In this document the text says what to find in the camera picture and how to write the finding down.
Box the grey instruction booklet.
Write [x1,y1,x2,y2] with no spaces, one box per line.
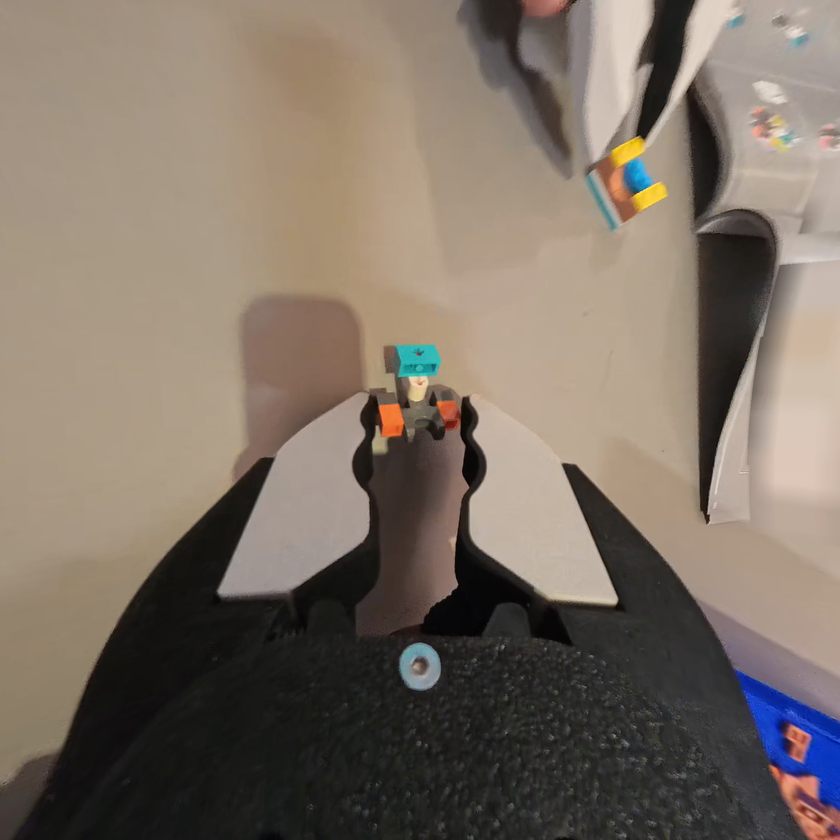
[682,0,840,526]

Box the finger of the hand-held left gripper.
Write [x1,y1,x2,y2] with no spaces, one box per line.
[515,0,657,179]
[640,0,735,144]

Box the teal grey orange brick assembly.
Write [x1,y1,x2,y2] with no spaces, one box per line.
[369,343,463,442]

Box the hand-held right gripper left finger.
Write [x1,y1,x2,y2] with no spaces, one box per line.
[217,390,383,601]

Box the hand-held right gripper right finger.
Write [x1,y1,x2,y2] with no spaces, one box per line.
[456,392,619,608]

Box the yellow blue brown brick assembly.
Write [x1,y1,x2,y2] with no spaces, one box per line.
[586,136,669,231]

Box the blue plastic bin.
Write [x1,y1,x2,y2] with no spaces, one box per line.
[735,669,840,840]

